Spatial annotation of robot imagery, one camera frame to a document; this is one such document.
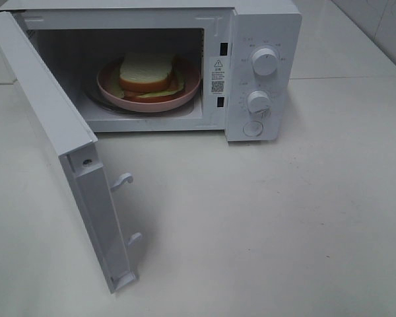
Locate round white door button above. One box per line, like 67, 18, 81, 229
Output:
243, 121, 263, 137

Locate pink round plate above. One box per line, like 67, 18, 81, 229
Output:
96, 57, 201, 113

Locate sandwich with white bread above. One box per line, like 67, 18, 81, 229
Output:
117, 52, 176, 92

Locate white microwave door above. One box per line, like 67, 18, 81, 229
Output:
0, 12, 142, 293

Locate lower white microwave knob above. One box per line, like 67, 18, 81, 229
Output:
247, 90, 271, 114

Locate white microwave knob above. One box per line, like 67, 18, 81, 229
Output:
247, 90, 271, 114
251, 47, 279, 76

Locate white microwave oven body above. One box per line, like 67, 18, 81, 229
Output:
0, 1, 302, 141

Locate upper white microwave knob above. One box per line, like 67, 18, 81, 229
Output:
251, 47, 279, 76

